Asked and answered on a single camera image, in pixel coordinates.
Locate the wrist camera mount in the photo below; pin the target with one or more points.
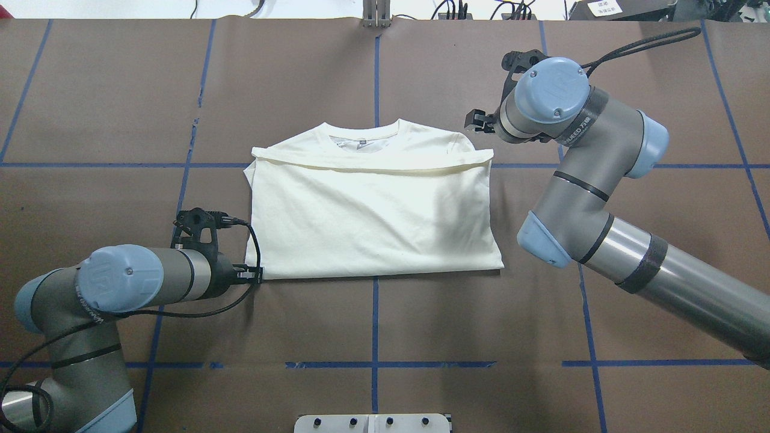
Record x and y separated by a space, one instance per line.
519 62
197 228

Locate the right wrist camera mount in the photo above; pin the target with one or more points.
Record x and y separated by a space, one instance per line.
519 62

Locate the cream long-sleeve printed shirt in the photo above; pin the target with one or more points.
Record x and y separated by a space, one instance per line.
397 199

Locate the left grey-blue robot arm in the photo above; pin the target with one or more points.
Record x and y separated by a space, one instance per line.
77 310

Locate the aluminium frame post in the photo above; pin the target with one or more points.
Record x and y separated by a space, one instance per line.
376 14

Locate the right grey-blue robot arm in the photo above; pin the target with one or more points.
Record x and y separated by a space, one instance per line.
683 239

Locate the black box with white label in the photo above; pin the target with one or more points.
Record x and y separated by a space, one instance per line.
631 11

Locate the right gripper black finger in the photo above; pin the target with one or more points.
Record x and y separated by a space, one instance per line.
479 122

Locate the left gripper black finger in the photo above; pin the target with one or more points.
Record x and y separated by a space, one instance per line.
250 274

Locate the white pillar with base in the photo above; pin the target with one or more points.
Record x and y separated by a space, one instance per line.
398 422

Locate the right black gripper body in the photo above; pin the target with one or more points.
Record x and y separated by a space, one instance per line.
494 123

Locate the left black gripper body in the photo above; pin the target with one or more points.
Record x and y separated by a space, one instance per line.
224 270

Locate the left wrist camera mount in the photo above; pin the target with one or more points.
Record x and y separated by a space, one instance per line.
197 228

